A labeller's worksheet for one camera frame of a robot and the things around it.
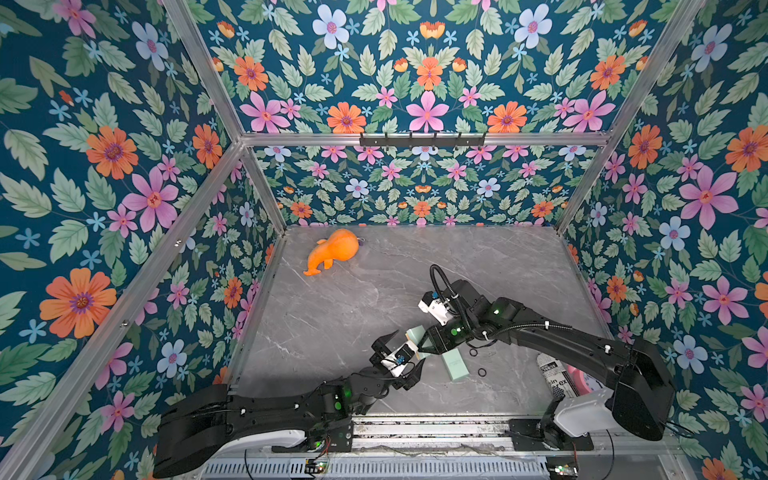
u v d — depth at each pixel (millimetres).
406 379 677
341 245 1049
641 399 401
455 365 835
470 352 883
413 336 746
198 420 466
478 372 841
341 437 734
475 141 907
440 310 713
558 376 796
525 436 719
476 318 601
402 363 627
